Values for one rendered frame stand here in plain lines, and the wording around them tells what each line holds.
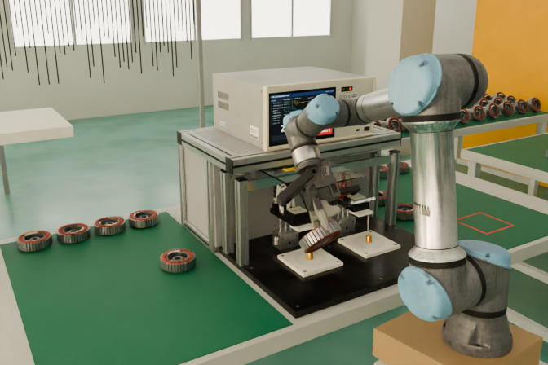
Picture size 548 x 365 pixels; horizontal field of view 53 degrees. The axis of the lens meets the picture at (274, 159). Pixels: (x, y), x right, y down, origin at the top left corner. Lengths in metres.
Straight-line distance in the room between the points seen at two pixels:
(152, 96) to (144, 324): 6.83
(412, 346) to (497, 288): 0.23
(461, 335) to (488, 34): 4.47
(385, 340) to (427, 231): 0.34
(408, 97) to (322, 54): 8.49
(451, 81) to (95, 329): 1.06
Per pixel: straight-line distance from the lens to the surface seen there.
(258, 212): 1.92
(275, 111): 1.71
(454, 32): 8.30
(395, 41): 5.69
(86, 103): 7.99
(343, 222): 1.98
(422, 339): 1.37
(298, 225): 1.76
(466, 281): 1.20
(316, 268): 1.72
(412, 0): 5.70
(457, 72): 1.13
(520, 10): 5.39
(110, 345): 1.49
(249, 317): 1.54
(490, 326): 1.32
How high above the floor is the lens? 1.57
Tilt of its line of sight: 16 degrees down
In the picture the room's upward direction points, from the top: straight up
